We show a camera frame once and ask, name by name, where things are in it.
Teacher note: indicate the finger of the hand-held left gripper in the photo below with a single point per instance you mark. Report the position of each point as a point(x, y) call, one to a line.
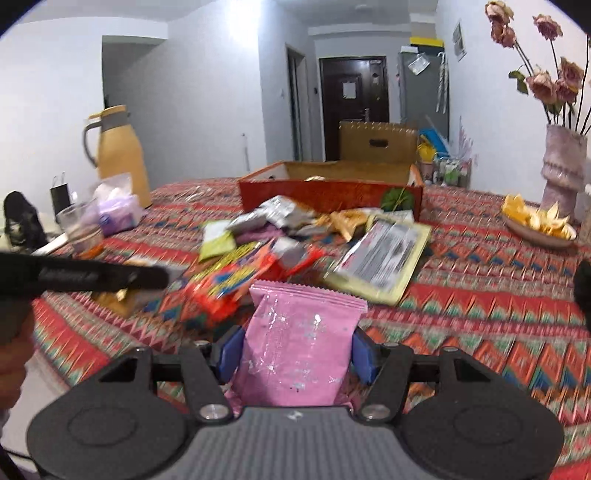
point(145, 278)

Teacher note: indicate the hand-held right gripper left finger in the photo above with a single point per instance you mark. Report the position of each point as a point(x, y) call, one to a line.
point(228, 350)

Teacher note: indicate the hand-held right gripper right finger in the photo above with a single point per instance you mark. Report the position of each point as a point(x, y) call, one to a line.
point(362, 355)

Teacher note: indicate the golden snack packet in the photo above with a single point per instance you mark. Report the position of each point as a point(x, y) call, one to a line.
point(316, 178)
point(346, 224)
point(115, 302)

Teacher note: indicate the pink snack packet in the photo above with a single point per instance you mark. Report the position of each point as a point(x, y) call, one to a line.
point(295, 346)
point(256, 236)

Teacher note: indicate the red snack bag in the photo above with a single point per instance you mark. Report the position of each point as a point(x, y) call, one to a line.
point(231, 277)

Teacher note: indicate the green white snack packet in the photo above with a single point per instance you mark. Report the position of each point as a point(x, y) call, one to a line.
point(217, 242)

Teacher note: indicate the large yellow packet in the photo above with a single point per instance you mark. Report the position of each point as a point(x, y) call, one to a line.
point(378, 263)

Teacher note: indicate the silver snack packet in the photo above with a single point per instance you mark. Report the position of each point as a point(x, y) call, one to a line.
point(277, 212)

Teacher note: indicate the red cardboard box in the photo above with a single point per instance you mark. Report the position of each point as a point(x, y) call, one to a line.
point(323, 196)

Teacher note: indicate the person's left hand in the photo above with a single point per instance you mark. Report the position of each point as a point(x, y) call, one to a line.
point(11, 374)

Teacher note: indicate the clear plastic cup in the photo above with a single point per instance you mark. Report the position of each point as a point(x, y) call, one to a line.
point(81, 228)

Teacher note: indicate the purple tissue pack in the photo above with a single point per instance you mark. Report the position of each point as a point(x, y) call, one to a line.
point(117, 207)

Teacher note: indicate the black paper bag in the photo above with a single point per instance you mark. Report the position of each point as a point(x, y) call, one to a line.
point(60, 196)

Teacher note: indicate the yellow thermos jug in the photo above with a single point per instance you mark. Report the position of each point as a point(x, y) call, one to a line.
point(122, 157)

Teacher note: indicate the brown cardboard box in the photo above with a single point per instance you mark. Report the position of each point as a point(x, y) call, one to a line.
point(376, 141)

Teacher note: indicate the pile of orange peels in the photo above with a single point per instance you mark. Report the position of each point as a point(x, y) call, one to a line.
point(535, 217)

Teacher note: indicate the black cloth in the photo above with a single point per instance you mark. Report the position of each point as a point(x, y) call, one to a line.
point(582, 295)

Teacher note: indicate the dark entrance door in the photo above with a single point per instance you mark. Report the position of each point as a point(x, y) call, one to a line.
point(353, 110)

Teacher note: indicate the grey refrigerator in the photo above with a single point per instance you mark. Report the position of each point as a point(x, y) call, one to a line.
point(422, 97)

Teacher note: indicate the pink ceramic vase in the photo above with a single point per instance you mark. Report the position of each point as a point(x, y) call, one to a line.
point(563, 170)

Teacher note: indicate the white hanging umbrella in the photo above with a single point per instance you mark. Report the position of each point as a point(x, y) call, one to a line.
point(442, 83)

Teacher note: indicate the paper sheet on refrigerator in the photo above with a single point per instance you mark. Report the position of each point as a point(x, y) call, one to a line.
point(418, 63)

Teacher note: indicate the yellow box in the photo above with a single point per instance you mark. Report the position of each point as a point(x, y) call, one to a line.
point(427, 42)

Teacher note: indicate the dried rose bouquet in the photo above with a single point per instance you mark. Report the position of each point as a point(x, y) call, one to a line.
point(554, 78)

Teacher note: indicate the white wall panel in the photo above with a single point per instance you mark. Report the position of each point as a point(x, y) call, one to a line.
point(459, 40)

